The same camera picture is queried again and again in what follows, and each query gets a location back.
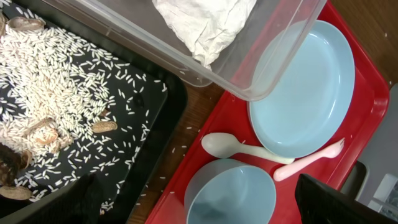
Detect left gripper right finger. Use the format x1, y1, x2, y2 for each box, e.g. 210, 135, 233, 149
295, 174, 397, 224

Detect rice and food scraps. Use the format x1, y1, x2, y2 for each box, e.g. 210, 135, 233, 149
1, 1, 147, 202

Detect light blue bowl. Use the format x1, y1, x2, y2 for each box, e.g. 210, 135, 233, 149
184, 159, 276, 224

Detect white napkin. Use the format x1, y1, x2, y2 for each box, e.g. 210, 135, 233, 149
152, 0, 256, 69

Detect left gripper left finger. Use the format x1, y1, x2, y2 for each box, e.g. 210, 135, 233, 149
20, 174, 103, 224

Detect black food waste tray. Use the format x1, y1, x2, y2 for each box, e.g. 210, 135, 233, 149
1, 1, 187, 223

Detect pink plastic fork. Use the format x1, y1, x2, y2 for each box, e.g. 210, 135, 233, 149
273, 138, 345, 182

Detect cream plastic spoon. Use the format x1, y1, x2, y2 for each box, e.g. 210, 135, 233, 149
201, 133, 295, 164

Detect light blue plate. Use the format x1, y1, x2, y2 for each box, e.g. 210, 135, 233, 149
248, 20, 355, 158

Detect clear plastic waste bin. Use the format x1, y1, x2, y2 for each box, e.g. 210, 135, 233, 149
50, 0, 326, 101

